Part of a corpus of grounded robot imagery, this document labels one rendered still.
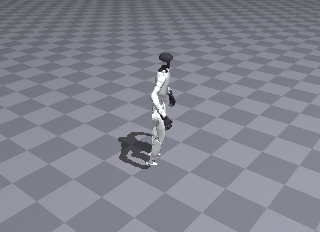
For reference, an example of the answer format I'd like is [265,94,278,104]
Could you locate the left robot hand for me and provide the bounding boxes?
[168,90,176,107]

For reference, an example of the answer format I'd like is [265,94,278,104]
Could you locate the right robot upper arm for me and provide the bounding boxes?
[151,75,166,101]

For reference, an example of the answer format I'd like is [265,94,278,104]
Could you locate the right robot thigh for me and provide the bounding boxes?
[152,110,167,145]

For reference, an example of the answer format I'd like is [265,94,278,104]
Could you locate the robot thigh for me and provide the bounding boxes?
[152,104,167,136]
[152,110,167,145]

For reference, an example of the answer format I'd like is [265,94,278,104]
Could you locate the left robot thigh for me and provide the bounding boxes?
[152,104,167,136]

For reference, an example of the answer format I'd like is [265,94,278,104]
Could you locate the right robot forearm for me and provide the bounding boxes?
[152,95,167,118]

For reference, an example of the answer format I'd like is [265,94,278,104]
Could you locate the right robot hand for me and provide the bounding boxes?
[160,115,173,130]

